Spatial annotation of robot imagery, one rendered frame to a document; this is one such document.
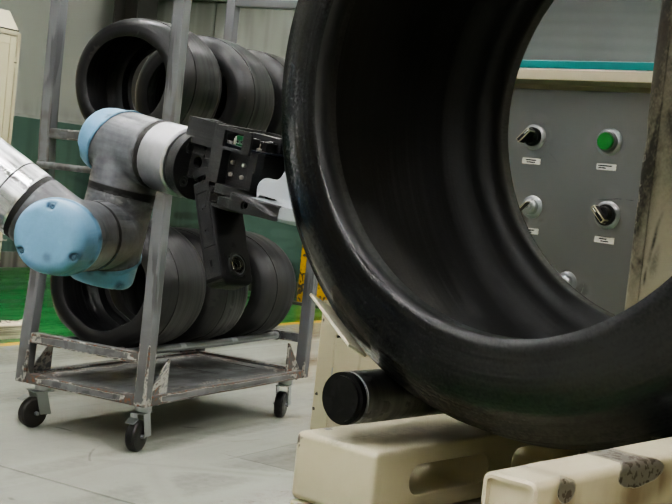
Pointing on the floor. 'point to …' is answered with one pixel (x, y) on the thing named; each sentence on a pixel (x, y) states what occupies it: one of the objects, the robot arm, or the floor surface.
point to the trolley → (199, 69)
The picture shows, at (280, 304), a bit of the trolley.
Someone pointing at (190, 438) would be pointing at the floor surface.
